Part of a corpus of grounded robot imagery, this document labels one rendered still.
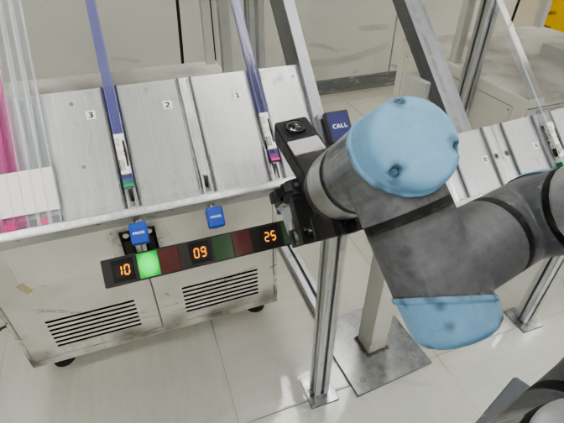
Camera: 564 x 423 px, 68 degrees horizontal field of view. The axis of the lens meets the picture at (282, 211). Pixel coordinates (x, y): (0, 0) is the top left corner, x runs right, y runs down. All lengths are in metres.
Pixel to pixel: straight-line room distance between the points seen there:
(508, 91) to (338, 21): 1.60
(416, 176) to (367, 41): 2.69
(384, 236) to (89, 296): 0.94
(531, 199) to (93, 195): 0.53
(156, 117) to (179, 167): 0.08
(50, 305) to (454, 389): 1.08
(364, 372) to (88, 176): 0.92
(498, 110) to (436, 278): 1.18
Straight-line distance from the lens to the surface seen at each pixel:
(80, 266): 1.10
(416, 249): 0.33
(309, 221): 0.49
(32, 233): 0.63
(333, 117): 0.67
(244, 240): 0.64
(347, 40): 2.90
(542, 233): 0.41
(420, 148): 0.31
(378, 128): 0.30
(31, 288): 1.15
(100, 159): 0.66
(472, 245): 0.35
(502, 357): 1.45
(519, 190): 0.42
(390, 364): 1.31
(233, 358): 1.30
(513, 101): 1.43
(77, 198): 0.65
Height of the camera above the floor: 1.08
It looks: 37 degrees down
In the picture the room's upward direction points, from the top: straight up
